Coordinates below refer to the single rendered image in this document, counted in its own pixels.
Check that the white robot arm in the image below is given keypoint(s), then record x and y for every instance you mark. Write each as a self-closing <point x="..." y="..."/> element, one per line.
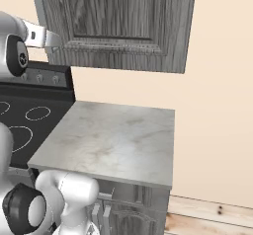
<point x="13" y="44"/>

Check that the black stove with hob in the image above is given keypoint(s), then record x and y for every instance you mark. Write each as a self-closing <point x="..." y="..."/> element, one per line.
<point x="42" y="97"/>

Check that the grey wood wall cabinet door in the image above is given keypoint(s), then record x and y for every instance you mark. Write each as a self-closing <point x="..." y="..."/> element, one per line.
<point x="125" y="21"/>

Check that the grey wood base cabinet door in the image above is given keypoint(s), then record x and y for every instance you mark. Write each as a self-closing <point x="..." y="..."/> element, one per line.
<point x="135" y="217"/>

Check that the grey stove knob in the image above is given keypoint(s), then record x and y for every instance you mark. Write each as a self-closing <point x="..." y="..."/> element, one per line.
<point x="55" y="79"/>
<point x="24" y="77"/>
<point x="39" y="78"/>

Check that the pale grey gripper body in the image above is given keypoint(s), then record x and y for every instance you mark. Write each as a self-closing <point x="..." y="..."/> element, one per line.
<point x="52" y="39"/>

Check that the grey wood drawer front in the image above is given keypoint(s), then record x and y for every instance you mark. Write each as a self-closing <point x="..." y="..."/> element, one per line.
<point x="123" y="188"/>

